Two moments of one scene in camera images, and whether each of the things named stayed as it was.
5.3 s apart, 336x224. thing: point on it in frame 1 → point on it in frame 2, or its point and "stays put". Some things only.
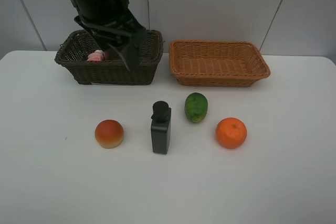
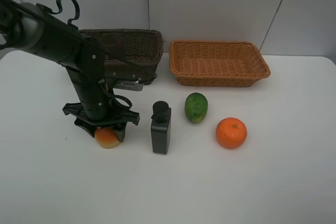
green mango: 196,107 stays put
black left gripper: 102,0 → 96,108
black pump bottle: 161,127 stays put
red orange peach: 109,134 stays put
